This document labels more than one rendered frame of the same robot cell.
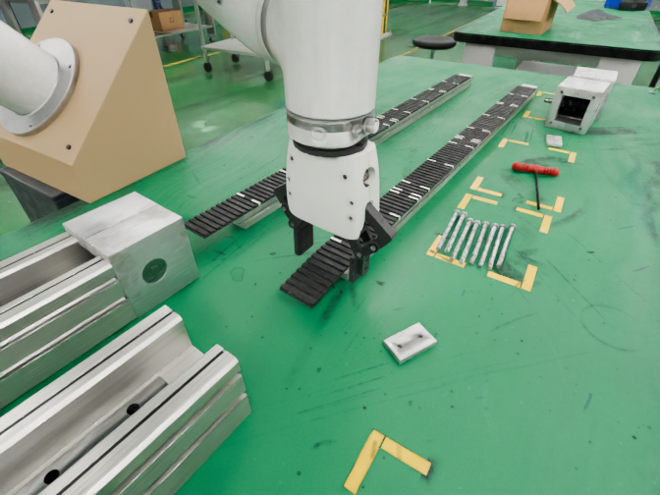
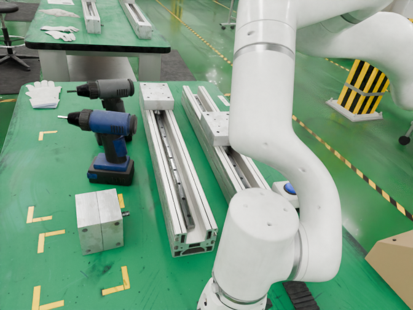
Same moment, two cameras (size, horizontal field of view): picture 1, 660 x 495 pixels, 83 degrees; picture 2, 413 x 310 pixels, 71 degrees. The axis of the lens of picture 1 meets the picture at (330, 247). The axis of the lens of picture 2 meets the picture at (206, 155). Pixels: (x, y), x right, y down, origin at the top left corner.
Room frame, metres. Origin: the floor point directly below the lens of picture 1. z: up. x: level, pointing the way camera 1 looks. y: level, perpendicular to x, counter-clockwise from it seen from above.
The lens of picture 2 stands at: (0.42, -0.25, 1.37)
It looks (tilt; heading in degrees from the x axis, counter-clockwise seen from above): 35 degrees down; 122
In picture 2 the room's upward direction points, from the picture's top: 10 degrees clockwise
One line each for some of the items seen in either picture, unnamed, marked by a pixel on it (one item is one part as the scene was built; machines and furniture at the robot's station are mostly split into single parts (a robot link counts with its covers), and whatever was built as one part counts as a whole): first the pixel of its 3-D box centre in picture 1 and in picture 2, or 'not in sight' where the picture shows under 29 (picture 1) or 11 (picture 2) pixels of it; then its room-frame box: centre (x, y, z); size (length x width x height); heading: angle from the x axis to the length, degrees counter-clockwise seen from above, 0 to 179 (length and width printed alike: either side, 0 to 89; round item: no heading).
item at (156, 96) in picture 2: not in sight; (155, 98); (-0.32, 0.50, 0.87); 0.16 x 0.11 x 0.07; 143
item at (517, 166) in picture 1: (536, 186); not in sight; (0.59, -0.37, 0.79); 0.16 x 0.08 x 0.02; 159
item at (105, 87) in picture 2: not in sight; (102, 112); (-0.32, 0.26, 0.89); 0.20 x 0.08 x 0.22; 65
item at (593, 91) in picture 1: (571, 103); not in sight; (0.91, -0.58, 0.83); 0.11 x 0.10 x 0.10; 51
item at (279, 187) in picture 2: not in sight; (286, 197); (0.30, 0.43, 0.81); 0.10 x 0.08 x 0.06; 53
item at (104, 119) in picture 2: not in sight; (99, 146); (-0.17, 0.14, 0.89); 0.20 x 0.08 x 0.22; 38
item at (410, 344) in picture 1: (410, 343); not in sight; (0.25, -0.09, 0.78); 0.05 x 0.03 x 0.01; 120
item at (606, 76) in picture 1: (582, 91); not in sight; (1.01, -0.66, 0.83); 0.11 x 0.10 x 0.10; 56
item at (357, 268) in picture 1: (367, 259); not in sight; (0.33, -0.04, 0.84); 0.03 x 0.03 x 0.07; 53
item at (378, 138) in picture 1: (389, 125); not in sight; (0.86, -0.14, 0.79); 0.96 x 0.04 x 0.03; 143
